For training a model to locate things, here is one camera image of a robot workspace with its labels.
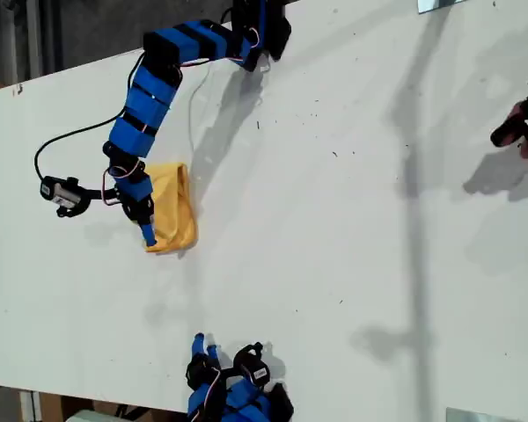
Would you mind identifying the yellow square towel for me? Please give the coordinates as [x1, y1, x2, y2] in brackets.
[143, 161, 200, 255]

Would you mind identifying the black camera box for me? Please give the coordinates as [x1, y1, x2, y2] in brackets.
[39, 175, 93, 219]
[231, 341, 273, 389]

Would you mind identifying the thin white cable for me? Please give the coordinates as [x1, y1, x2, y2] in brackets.
[187, 65, 215, 181]

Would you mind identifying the black camera cable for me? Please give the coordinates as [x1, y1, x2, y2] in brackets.
[33, 52, 146, 181]

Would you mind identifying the white metal post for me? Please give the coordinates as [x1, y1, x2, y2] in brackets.
[19, 389, 41, 422]

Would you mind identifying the grey metal post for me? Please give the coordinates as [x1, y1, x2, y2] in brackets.
[25, 0, 43, 83]

